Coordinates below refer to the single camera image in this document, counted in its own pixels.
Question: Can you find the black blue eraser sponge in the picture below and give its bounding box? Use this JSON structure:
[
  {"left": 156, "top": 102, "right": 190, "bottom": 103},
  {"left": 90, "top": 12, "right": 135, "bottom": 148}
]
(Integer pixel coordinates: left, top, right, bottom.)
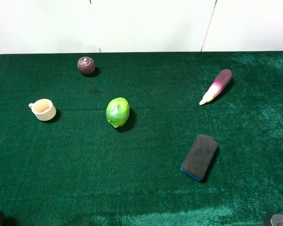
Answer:
[{"left": 180, "top": 134, "right": 218, "bottom": 181}]

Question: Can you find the grey object bottom right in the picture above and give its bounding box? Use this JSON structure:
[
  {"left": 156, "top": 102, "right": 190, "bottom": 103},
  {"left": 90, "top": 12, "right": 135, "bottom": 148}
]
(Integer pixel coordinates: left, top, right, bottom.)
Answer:
[{"left": 263, "top": 214, "right": 283, "bottom": 226}]

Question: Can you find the green toy lemon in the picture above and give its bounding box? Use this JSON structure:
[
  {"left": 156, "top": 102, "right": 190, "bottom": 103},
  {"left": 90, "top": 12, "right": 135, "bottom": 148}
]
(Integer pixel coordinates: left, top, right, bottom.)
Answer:
[{"left": 106, "top": 97, "right": 130, "bottom": 128}]

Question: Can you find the dark purple ball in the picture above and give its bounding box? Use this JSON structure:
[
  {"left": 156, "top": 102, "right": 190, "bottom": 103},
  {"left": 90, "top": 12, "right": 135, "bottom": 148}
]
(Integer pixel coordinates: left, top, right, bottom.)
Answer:
[{"left": 77, "top": 56, "right": 96, "bottom": 74}]

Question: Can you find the green velvet table cloth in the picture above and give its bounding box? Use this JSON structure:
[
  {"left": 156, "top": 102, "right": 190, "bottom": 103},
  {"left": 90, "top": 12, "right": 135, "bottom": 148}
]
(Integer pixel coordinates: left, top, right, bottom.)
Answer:
[{"left": 0, "top": 51, "right": 283, "bottom": 226}]

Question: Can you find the purple white toy radish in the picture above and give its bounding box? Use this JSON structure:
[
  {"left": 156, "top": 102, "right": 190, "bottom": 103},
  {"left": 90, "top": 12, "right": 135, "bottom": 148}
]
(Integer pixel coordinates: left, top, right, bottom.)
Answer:
[{"left": 199, "top": 69, "right": 232, "bottom": 105}]

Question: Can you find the cream plastic cup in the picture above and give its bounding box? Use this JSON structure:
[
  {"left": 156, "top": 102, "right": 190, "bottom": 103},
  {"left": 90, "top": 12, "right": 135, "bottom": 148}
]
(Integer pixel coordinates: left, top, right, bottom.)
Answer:
[{"left": 29, "top": 99, "right": 57, "bottom": 121}]

